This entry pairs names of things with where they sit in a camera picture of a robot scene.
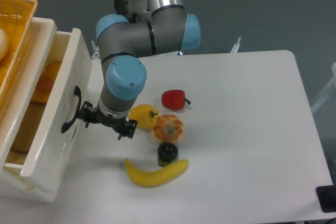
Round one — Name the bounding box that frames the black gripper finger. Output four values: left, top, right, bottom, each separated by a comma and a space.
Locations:
117, 120, 138, 140
78, 101, 95, 127

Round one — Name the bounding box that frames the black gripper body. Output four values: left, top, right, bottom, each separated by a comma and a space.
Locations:
92, 106, 127, 133

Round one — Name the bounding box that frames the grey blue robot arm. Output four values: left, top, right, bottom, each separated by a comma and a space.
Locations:
78, 0, 201, 138

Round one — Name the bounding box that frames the white drawer cabinet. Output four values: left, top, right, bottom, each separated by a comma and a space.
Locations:
0, 17, 79, 204

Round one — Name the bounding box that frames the yellow bell pepper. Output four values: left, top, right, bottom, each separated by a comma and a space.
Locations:
128, 104, 159, 129

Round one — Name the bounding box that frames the black grape bunch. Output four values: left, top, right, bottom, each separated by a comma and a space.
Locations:
157, 143, 179, 167

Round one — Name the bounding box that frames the brown egg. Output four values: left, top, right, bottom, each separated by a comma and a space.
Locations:
35, 72, 56, 93

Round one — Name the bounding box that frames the yellow banana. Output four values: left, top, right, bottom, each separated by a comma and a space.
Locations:
124, 158, 189, 188

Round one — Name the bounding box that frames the yellow cheese slice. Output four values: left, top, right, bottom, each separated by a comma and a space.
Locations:
31, 61, 61, 104

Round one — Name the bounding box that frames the red bell pepper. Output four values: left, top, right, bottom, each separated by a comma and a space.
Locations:
161, 90, 191, 110

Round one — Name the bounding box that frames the brown bread slice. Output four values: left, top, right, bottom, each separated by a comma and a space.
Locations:
10, 102, 46, 154

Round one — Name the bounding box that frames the yellow wicker basket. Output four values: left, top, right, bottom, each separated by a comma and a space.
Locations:
1, 0, 38, 104

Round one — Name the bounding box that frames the black device at edge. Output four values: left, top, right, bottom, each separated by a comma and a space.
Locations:
316, 185, 335, 213

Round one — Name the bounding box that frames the black top drawer handle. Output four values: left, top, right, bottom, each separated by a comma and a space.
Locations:
61, 86, 82, 134

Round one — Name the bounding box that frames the orange shrimp ring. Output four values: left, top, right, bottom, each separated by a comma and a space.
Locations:
151, 114, 185, 145

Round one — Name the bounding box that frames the white table frame bracket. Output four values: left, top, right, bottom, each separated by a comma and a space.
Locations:
230, 37, 241, 54

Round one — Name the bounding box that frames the white chair frame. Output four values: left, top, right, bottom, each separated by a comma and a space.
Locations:
310, 63, 335, 114

